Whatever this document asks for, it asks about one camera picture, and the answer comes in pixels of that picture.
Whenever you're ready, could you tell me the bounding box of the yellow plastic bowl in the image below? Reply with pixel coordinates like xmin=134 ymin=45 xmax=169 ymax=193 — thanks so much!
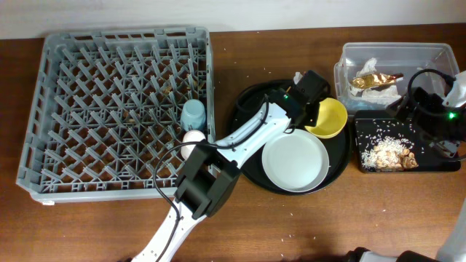
xmin=304 ymin=98 xmax=348 ymax=139

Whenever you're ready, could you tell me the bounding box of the white paper napkin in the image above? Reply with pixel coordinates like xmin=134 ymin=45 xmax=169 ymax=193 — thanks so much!
xmin=349 ymin=57 xmax=403 ymax=100

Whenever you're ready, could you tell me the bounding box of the gold brown snack wrapper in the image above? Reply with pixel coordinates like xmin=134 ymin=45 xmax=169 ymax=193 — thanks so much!
xmin=351 ymin=73 xmax=403 ymax=90

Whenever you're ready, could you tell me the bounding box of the food scraps and rice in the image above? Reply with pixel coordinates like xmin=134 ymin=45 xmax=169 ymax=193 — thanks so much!
xmin=358 ymin=124 xmax=419 ymax=172

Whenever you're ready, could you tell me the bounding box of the grey round plate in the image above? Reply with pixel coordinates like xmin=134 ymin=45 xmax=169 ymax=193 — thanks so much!
xmin=261 ymin=130 xmax=330 ymax=193

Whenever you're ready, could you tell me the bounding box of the light blue plastic cup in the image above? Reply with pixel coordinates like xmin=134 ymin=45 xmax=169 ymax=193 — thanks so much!
xmin=181 ymin=99 xmax=206 ymax=132

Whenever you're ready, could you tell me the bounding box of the pink white plastic cup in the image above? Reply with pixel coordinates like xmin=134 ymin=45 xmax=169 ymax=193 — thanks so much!
xmin=180 ymin=129 xmax=208 ymax=161

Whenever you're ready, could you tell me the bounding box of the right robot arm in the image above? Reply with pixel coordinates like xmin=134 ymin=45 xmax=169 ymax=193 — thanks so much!
xmin=354 ymin=70 xmax=465 ymax=172

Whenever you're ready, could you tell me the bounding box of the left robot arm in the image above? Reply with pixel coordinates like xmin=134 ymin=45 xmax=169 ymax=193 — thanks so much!
xmin=134 ymin=71 xmax=330 ymax=261

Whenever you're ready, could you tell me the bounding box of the clear plastic waste bin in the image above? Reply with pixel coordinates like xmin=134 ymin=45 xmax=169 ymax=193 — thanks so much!
xmin=333 ymin=42 xmax=459 ymax=115

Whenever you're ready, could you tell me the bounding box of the grey plastic dishwasher rack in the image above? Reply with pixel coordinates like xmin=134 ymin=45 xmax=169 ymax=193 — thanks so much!
xmin=16 ymin=27 xmax=216 ymax=205

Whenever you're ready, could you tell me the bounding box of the black rectangular food tray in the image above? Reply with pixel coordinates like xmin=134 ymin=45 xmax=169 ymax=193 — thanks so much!
xmin=354 ymin=111 xmax=461 ymax=173

